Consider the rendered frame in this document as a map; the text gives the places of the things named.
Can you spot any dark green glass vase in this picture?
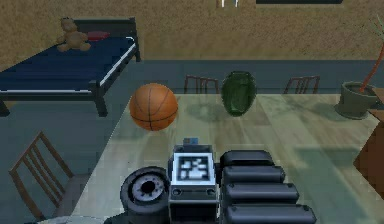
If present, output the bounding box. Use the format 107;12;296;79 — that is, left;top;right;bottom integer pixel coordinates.
220;70;258;117

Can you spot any brown wooden box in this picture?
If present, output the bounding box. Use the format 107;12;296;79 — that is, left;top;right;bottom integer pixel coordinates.
352;87;384;201

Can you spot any dark blue bed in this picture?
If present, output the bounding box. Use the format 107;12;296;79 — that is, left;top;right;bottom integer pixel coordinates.
0;17;142;118

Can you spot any orange basketball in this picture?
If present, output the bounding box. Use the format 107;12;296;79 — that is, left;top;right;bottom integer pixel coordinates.
128;82;179;132

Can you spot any grey potted house plant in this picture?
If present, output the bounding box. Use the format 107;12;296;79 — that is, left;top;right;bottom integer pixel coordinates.
334;13;384;120

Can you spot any white legged chair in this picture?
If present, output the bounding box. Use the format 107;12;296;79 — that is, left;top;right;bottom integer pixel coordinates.
215;0;240;9

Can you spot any red pillow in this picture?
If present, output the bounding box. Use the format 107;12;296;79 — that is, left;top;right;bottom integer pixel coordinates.
85;30;111;42

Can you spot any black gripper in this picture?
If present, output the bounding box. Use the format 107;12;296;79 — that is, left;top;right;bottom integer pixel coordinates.
103;166;172;224

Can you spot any brown teddy bear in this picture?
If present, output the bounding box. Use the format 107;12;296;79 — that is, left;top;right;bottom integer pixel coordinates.
55;17;92;53

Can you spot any brown wooden chair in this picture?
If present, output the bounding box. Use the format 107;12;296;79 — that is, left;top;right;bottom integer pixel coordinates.
8;130;91;222
183;74;221;95
283;75;321;95

